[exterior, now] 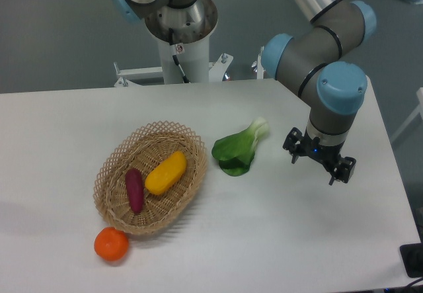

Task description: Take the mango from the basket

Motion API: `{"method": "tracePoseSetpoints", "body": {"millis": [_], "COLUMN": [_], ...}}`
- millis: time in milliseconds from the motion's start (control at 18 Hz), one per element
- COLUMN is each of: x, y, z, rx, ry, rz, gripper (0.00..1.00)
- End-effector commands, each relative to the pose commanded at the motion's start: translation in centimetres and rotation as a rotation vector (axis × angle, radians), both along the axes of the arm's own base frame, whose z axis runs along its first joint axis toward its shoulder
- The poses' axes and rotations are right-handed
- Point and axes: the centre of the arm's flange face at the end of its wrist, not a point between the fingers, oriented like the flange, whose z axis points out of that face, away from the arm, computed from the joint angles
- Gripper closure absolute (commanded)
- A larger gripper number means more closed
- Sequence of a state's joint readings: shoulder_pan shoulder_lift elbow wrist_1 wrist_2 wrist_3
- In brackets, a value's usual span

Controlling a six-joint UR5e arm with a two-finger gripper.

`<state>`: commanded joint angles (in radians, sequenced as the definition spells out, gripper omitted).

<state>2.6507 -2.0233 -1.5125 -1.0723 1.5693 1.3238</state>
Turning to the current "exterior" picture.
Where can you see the woven wicker basket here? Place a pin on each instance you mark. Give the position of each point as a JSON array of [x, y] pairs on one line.
[[144, 149]]

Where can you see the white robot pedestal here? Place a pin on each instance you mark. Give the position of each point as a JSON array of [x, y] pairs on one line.
[[180, 63]]

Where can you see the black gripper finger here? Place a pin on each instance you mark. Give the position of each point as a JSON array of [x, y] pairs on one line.
[[343, 170], [293, 144]]

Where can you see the yellow mango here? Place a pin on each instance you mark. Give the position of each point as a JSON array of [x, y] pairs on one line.
[[166, 174]]

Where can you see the purple sweet potato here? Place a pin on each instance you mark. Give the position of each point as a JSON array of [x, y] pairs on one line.
[[135, 190]]

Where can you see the white frame at right edge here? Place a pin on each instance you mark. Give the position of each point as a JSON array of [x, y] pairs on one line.
[[412, 118]]

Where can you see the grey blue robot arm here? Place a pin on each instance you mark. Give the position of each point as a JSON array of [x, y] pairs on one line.
[[311, 66]]

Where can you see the orange tangerine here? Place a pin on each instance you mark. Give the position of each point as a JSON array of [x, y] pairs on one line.
[[111, 244]]

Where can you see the green bok choy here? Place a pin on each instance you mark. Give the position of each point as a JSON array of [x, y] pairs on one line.
[[235, 153]]

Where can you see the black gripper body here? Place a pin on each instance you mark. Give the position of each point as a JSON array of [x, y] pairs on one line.
[[327, 156]]

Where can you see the black device at table edge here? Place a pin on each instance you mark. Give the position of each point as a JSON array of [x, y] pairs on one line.
[[412, 259]]

